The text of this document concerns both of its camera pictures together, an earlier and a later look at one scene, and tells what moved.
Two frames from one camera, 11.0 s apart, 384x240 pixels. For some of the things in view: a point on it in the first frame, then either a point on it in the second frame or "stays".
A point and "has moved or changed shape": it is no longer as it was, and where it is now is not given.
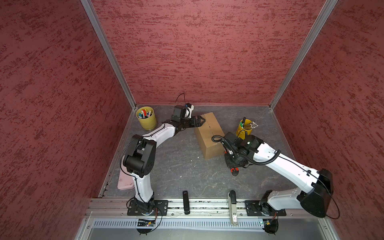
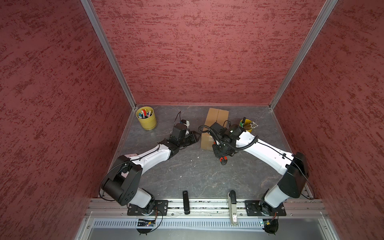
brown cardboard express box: (205, 132) has moved or changed shape
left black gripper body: (190, 122) to (189, 139)
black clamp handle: (186, 203) stays
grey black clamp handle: (233, 208) stays
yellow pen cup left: (146, 118) stays
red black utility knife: (235, 172) to (223, 160)
